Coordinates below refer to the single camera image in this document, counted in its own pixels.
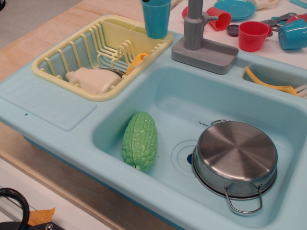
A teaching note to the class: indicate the teal plastic plate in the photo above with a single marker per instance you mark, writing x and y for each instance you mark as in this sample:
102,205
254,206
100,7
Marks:
238,9

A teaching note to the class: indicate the cream plastic object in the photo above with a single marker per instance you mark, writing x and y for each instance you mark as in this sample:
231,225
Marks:
263,4

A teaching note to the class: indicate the cream plastic bottle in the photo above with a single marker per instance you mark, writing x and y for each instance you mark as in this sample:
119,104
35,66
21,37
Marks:
93,80

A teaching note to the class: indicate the red plastic cup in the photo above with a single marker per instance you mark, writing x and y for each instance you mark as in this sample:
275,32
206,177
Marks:
252,35

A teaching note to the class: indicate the red plastic plate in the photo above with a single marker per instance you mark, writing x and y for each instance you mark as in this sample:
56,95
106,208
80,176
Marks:
185,12

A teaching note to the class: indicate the pale yellow dish rack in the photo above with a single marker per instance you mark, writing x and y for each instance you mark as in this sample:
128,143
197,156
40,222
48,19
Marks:
109,41

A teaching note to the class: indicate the orange plastic utensil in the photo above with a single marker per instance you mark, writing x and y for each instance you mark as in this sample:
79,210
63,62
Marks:
136,62

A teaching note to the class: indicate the light blue toy sink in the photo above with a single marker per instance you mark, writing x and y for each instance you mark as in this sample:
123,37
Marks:
183,101

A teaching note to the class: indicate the grey toy faucet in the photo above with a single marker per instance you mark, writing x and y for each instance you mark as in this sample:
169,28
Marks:
194,50

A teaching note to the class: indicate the green bitter gourd toy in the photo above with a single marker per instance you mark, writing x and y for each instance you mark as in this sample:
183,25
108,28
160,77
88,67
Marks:
139,146

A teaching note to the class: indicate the pink cup lying down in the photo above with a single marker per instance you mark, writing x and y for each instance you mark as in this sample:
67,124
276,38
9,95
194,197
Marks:
223,21

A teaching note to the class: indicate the grey plastic utensil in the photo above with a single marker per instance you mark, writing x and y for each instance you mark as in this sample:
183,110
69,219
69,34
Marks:
275,23

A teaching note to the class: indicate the orange tape piece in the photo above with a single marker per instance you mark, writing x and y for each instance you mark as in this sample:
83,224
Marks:
37,217

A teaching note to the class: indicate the stainless steel pot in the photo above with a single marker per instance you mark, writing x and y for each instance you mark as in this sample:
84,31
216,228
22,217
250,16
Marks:
237,161

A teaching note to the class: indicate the teal cup lying down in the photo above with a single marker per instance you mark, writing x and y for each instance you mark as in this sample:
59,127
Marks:
293,35

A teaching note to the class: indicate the white plastic fork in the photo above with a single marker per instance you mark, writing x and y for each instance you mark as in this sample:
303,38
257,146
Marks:
301,91

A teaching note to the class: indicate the teal plastic cup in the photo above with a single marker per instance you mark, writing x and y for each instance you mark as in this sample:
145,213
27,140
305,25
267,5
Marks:
156,17

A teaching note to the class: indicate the dark grey small lid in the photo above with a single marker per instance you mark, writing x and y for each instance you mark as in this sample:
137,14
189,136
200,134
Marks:
233,30

